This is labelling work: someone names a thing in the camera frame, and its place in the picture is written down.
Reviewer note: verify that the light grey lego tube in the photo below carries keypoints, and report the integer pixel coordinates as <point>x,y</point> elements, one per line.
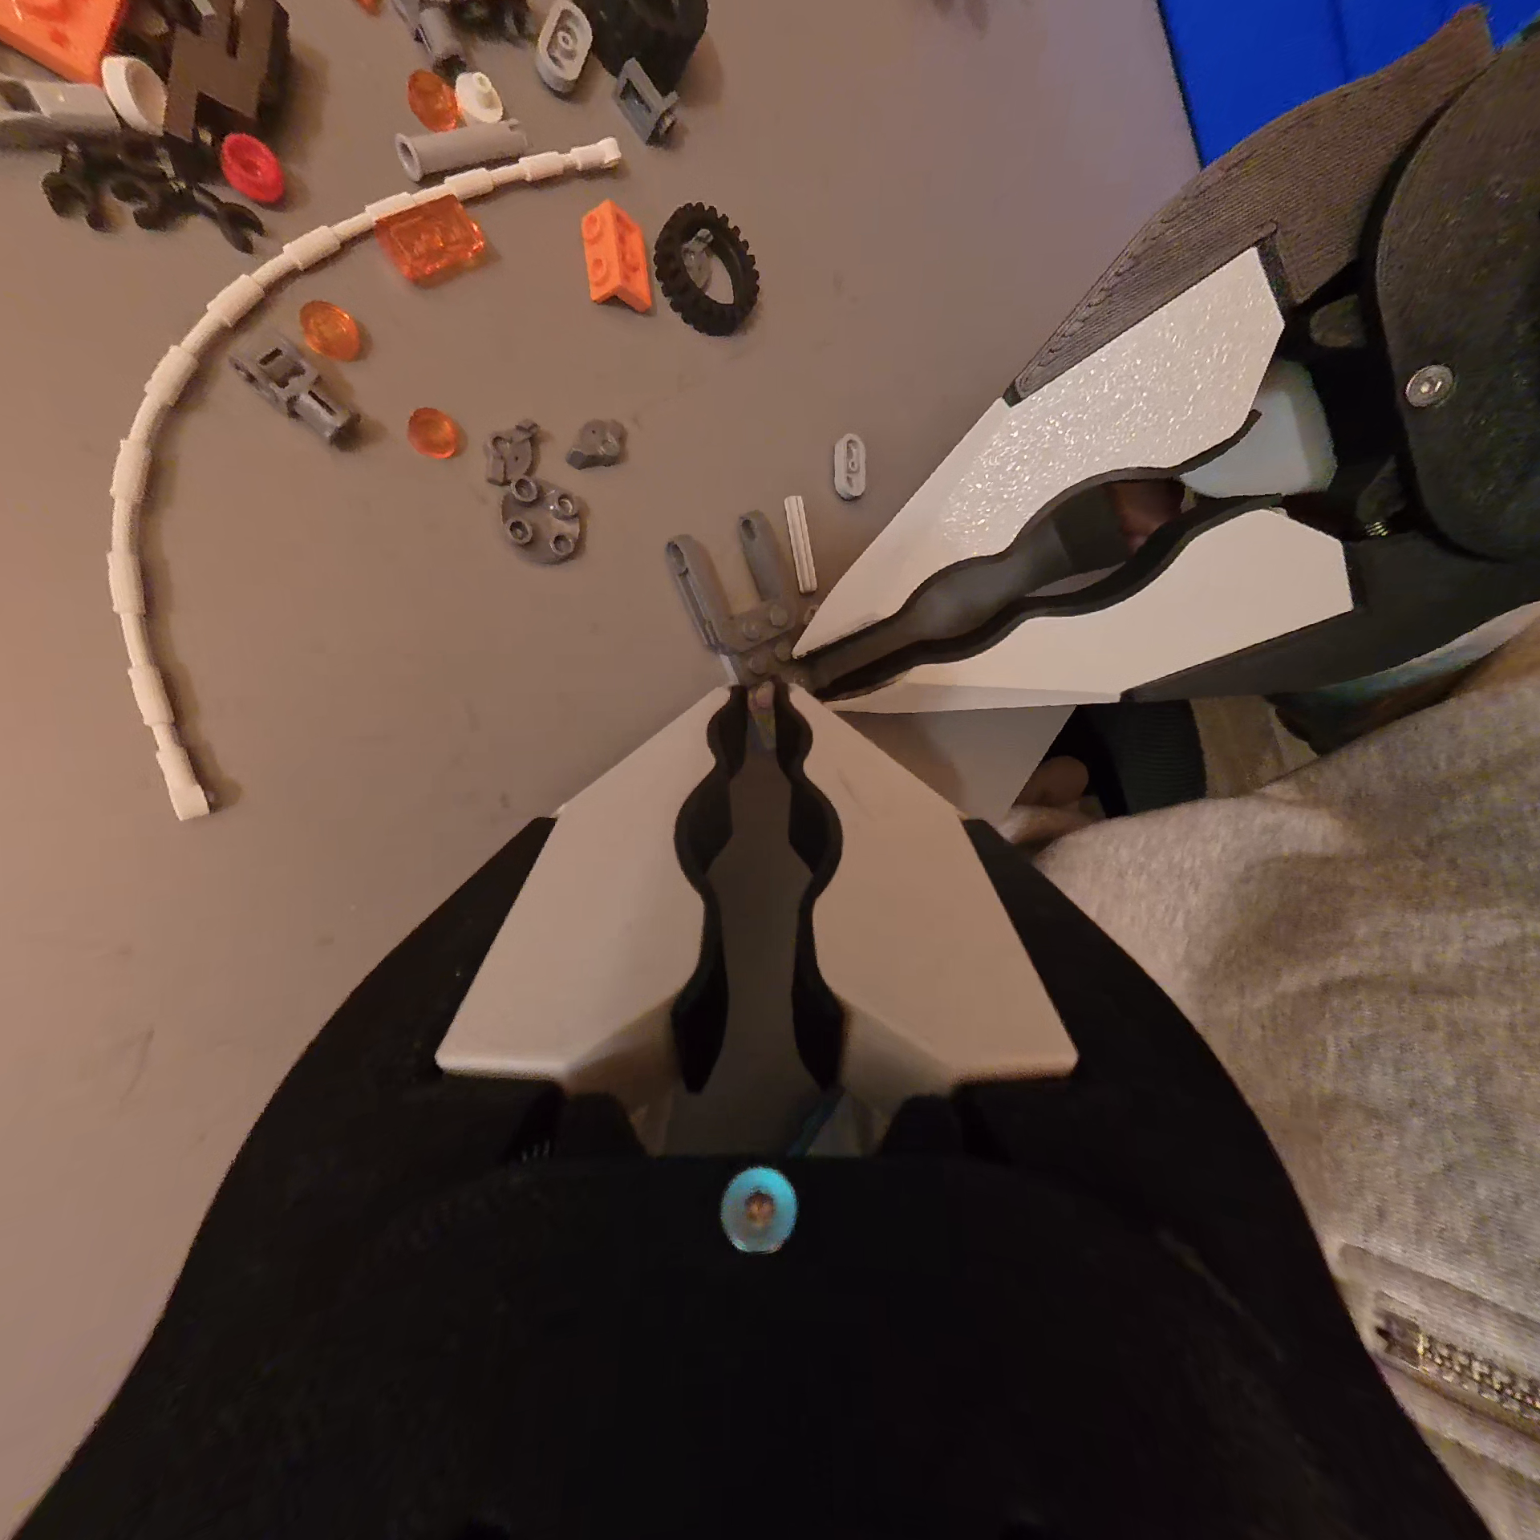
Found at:
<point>463,148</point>

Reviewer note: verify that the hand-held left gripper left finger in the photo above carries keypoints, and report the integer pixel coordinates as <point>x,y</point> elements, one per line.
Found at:
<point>577,962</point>

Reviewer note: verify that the blue plastic bin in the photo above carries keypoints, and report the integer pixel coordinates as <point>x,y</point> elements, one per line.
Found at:
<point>1299,48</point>

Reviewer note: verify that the small white round lego piece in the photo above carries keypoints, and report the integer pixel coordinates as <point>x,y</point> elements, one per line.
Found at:
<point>478,95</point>

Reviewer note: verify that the dark grey lego technic piece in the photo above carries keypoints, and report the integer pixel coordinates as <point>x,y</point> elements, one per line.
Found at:
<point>493,15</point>

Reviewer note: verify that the black lego claw pieces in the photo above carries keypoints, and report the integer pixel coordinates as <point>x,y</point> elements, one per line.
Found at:
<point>132,187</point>

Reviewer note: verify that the dark brown lego brick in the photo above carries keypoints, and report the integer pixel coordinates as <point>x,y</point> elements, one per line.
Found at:
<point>227,66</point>

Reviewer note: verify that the dark grey lumpy lego piece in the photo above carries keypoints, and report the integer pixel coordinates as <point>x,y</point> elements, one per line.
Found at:
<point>595,442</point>

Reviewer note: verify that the black office chair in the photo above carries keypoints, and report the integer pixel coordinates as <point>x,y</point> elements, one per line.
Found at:
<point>1131,757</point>

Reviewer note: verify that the dark grey round lego plate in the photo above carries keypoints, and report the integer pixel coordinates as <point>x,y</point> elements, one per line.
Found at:
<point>542,521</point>

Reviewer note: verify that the large black lego tyre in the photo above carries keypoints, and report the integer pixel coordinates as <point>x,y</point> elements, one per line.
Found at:
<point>672,53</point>

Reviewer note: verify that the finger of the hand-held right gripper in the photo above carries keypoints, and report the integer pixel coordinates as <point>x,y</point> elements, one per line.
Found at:
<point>1118,396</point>
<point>1202,601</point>

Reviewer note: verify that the orange lego bracket brick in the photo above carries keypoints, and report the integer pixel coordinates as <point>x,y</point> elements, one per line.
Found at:
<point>616,255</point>

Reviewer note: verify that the grey lego fork plate assembly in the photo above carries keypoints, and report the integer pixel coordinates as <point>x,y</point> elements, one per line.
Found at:
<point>738,631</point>

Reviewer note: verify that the red round lego piece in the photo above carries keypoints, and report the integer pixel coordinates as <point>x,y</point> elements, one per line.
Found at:
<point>253,169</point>

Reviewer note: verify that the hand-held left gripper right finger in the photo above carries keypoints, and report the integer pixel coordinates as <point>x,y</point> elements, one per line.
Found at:
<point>949,962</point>

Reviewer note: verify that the light grey lego bar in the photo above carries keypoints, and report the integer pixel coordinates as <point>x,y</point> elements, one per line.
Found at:
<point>799,543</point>

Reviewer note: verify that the clear orange lego plate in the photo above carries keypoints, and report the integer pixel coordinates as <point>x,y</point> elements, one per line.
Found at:
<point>429,238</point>

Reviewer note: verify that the light grey lego beam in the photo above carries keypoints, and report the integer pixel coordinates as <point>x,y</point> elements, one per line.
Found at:
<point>53,110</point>

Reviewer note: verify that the small black lego tyre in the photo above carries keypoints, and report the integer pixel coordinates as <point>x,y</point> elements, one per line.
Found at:
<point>667,258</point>

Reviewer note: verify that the large orange lego brick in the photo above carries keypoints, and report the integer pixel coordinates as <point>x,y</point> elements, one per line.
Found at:
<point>60,29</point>

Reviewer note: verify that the light grey oval lego link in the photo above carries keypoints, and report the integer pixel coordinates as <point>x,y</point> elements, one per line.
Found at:
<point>848,466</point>
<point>564,46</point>

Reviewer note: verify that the grey lego frame piece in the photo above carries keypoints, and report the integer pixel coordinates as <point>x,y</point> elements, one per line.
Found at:
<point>647,103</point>

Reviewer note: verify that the clear orange round lego tile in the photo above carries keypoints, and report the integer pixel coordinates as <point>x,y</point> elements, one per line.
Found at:
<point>434,433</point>
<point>330,330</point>
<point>432,99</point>

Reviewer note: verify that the dark grey lego clip piece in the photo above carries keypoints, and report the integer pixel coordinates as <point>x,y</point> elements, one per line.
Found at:
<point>511,453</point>

